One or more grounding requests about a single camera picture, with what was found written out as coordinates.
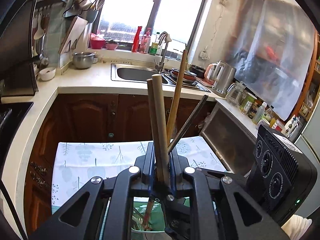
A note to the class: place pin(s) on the black range hood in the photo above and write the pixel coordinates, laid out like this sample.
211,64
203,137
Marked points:
17,70

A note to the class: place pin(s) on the built-in oven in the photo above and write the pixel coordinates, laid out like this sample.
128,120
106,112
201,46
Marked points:
230,140

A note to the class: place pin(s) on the long plain wooden chopstick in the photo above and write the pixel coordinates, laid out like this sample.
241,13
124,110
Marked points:
176,98

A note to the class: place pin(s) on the green dish soap bottle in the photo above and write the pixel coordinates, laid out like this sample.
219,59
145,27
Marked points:
154,45

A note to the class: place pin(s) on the red bowl on sill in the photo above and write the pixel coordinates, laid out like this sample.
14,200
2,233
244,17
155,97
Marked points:
96,42

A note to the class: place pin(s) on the green plastic utensil holder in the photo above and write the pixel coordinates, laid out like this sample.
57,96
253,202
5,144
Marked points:
165,220

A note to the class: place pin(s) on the bamboo chopstick plain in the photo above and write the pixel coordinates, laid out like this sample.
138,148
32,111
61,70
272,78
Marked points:
161,126

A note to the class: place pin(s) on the steel kitchen sink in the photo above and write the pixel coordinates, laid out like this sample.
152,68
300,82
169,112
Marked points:
131,73

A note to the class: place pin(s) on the red spray bottle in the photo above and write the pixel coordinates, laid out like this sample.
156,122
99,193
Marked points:
136,40

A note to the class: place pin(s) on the white knit sleeve forearm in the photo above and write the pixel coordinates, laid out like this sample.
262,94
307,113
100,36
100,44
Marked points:
296,226

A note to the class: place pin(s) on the brown chopstick red band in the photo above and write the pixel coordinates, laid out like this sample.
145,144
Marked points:
155,136

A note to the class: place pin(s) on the pink soap bottle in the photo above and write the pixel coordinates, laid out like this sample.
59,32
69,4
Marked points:
145,42

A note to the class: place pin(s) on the glass pitcher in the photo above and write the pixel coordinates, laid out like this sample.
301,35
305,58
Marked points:
234,92

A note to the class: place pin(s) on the steel electric kettle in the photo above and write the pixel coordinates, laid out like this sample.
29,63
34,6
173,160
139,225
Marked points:
220,75

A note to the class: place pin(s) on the steel pot on counter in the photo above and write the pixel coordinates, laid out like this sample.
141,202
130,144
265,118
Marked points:
83,60

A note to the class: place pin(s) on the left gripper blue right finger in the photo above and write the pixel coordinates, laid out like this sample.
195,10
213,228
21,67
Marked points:
179,185

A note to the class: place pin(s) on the steel kitchen faucet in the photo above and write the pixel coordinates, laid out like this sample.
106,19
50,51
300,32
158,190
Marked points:
164,38

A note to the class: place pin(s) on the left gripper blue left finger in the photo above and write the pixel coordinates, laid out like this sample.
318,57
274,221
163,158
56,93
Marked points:
146,162

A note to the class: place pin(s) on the wooden cutting board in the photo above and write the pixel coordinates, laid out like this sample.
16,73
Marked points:
76,28

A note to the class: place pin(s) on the white small bowl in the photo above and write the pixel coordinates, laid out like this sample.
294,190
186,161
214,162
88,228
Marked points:
47,73

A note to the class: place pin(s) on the red pan by sink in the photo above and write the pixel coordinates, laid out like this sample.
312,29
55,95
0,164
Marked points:
188,77

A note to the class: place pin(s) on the black chopstick gold band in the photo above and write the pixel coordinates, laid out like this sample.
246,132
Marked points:
188,123

